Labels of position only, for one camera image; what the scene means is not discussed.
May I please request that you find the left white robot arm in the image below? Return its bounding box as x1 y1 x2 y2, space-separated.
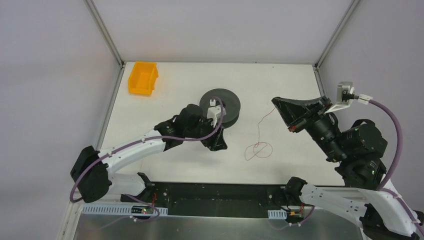
69 102 227 203

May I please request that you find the purple cable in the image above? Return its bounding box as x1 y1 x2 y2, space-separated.
68 96 224 204
356 94 424 238

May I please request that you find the right white cable duct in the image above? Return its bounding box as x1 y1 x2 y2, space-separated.
267 209 287 220

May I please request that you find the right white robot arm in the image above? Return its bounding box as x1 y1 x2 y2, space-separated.
272 96 424 240

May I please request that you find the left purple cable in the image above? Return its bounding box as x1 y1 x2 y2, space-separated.
68 96 224 204

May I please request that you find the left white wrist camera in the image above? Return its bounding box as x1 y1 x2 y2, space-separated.
206 105 222 128

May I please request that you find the black cable spool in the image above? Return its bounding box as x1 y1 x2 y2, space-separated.
199 88 241 129

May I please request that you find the left white cable duct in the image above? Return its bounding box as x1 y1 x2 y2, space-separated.
81 203 169 217

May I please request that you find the orange plastic bin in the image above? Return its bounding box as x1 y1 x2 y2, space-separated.
127 61 159 96

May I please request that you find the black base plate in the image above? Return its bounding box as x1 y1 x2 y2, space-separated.
135 182 301 219

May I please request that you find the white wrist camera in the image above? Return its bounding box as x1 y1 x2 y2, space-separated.
325 81 355 114
206 105 222 128

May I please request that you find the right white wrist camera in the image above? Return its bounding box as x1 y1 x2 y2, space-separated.
325 81 355 114

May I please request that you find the white cable duct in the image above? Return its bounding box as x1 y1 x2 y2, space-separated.
267 209 287 220
81 203 169 217

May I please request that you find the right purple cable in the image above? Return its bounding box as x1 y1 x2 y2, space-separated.
356 94 424 238

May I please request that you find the thin red wire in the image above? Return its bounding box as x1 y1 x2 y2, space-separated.
244 105 277 162

